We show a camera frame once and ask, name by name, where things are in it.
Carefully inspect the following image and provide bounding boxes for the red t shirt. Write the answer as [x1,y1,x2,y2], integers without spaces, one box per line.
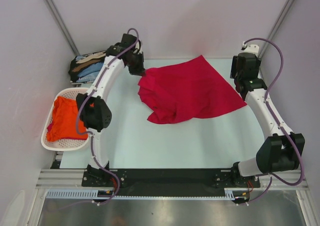
[138,55,246,124]

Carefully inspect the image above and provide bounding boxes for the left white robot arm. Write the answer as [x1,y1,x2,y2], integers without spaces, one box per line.
[75,28,145,186]

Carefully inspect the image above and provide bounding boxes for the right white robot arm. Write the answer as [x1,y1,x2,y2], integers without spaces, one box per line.
[230,51,305,187]

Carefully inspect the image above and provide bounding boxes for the folded black printed t shirt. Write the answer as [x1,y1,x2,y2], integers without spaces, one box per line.
[68,50,107,83]

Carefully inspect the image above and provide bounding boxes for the orange t shirt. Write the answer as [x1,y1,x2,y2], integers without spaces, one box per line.
[46,96,88,142]

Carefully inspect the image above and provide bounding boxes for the white plastic basket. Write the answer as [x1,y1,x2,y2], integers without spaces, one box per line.
[40,87,89,151]

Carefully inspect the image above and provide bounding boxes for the pink garment in basket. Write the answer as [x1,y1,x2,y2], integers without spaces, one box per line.
[46,122,53,133]

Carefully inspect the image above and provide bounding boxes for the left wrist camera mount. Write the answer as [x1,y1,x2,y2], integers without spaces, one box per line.
[133,40,143,54]

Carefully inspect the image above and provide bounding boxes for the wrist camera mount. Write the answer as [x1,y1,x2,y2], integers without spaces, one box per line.
[133,40,143,54]
[241,43,260,55]

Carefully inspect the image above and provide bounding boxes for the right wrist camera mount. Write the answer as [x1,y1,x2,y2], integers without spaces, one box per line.
[241,43,260,55]

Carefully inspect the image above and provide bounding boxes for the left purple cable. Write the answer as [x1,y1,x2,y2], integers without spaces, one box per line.
[44,27,140,209]

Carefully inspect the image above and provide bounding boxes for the right aluminium corner post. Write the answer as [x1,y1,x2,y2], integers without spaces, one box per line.
[255,0,303,62]

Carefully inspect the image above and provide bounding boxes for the aluminium corner post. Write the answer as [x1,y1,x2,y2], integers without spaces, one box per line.
[255,0,303,62]
[43,0,80,55]

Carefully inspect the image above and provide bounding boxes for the left aluminium corner post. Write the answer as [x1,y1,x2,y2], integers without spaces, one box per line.
[43,0,80,55]

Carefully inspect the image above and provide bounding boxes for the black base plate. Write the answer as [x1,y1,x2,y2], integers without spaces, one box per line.
[81,168,261,197]

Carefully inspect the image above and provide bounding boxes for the aluminium frame rail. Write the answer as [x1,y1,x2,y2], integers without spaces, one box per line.
[36,169,309,190]

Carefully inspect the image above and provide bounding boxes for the white slotted cable duct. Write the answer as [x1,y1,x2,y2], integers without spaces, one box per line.
[46,189,235,201]

